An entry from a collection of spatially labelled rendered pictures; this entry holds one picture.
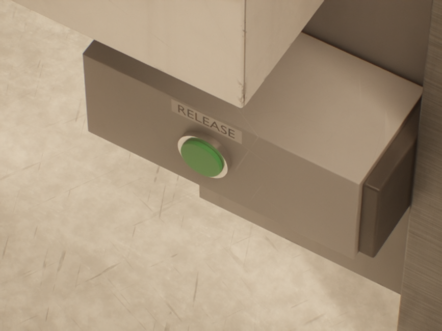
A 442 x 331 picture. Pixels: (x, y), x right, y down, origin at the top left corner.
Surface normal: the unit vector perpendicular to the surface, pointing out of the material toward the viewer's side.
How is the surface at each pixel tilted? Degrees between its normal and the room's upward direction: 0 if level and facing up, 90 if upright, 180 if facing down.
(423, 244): 90
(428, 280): 90
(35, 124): 0
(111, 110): 90
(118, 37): 90
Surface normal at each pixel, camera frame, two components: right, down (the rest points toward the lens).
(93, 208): 0.00, -0.59
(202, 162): -0.51, 0.69
